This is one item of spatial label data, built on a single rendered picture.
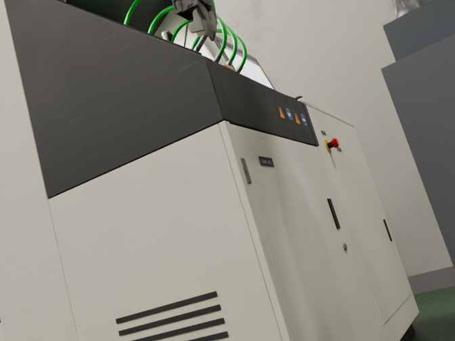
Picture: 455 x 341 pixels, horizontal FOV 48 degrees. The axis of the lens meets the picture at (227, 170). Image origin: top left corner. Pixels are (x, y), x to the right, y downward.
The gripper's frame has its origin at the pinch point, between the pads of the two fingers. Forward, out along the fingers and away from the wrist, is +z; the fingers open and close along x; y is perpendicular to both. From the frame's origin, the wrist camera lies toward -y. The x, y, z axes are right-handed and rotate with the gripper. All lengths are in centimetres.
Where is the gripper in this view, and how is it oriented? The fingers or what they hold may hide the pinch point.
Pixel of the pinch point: (213, 34)
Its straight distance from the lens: 137.9
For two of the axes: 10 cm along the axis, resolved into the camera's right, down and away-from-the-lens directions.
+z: 2.7, 9.4, -1.9
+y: -8.3, 3.3, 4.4
